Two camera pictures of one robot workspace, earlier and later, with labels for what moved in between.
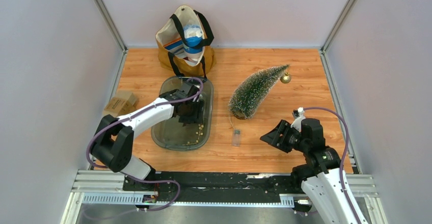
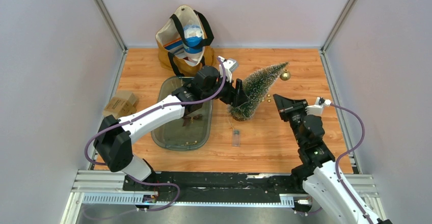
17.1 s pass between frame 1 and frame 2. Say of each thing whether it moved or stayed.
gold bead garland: moved
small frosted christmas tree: stayed
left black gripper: moved
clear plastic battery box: stayed
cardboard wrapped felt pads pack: stayed
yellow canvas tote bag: stayed
